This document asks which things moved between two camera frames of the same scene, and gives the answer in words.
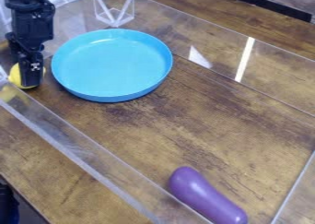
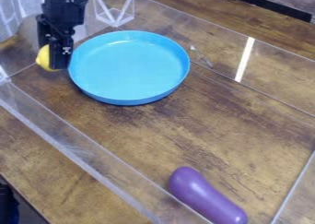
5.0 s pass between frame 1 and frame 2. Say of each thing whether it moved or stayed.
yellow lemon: moved
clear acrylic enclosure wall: stayed
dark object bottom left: stayed
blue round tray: moved
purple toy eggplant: stayed
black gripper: moved
